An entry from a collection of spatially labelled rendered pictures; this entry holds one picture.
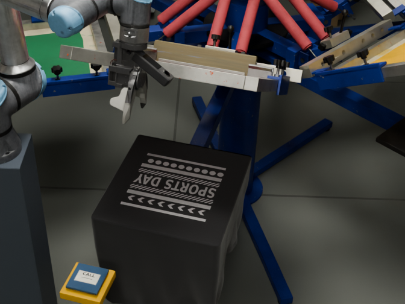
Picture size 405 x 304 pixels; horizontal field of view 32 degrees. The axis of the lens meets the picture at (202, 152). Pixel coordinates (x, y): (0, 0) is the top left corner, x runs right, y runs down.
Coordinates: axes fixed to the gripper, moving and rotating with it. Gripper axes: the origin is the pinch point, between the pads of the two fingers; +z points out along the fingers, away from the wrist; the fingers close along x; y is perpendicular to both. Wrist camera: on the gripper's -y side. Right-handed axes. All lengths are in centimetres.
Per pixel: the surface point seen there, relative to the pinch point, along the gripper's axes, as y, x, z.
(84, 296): 10, 3, 57
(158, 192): 4, -45, 43
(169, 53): 13, -73, 0
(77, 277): 15, -1, 54
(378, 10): -59, -158, -13
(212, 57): -3, -73, -1
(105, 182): 69, -169, 104
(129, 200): 12, -38, 45
